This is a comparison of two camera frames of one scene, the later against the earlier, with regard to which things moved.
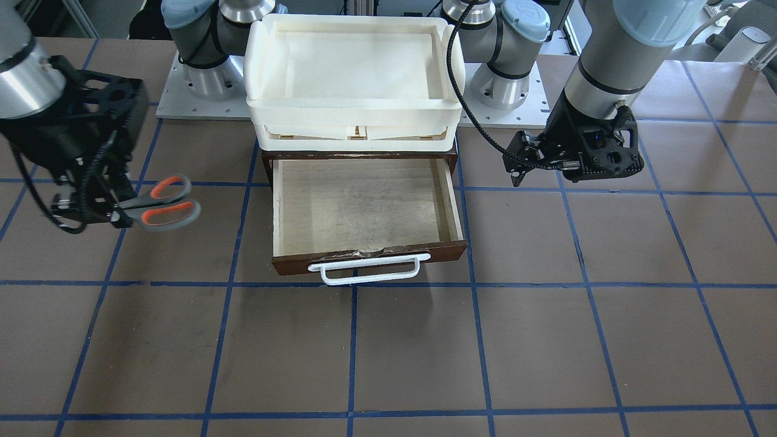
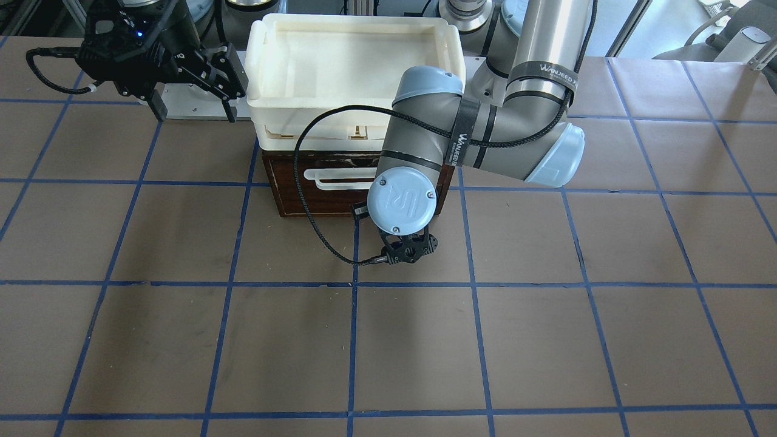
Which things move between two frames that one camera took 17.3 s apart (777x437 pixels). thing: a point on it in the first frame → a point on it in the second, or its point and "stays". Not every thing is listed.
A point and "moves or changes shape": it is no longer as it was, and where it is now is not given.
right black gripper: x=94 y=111 → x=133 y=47
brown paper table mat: x=641 y=306 stays
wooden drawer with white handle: x=362 y=220 moves or changes shape
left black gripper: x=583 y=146 → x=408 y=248
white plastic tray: x=353 y=83 stays
